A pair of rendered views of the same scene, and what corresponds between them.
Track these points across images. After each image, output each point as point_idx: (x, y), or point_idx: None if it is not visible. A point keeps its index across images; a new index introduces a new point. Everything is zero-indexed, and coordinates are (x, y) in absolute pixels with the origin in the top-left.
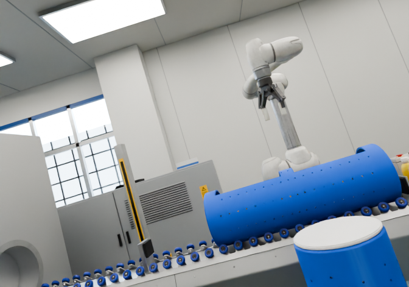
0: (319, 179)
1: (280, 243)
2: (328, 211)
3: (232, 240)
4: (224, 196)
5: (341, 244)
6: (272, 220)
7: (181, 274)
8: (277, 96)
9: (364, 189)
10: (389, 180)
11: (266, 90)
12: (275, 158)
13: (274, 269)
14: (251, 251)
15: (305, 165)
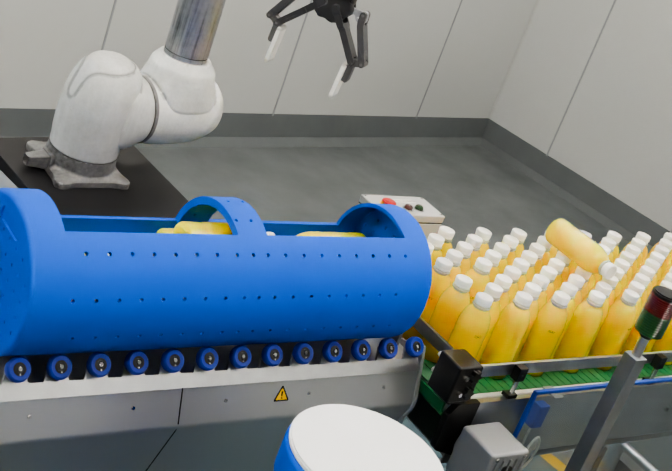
0: (311, 277)
1: (154, 381)
2: (280, 339)
3: (50, 353)
4: (93, 246)
5: None
6: (176, 335)
7: None
8: (350, 47)
9: (364, 320)
10: (407, 315)
11: (335, 9)
12: (135, 73)
13: (116, 435)
14: (83, 389)
15: (193, 122)
